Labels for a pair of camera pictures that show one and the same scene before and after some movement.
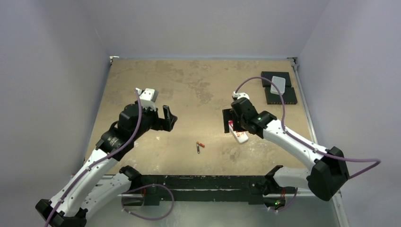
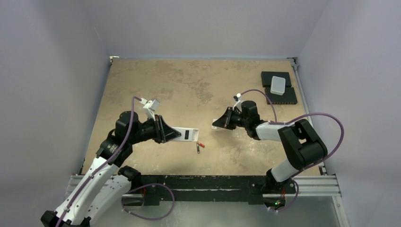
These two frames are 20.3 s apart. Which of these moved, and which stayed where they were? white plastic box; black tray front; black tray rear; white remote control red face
Moved: white remote control red face
Stayed: black tray rear; white plastic box; black tray front
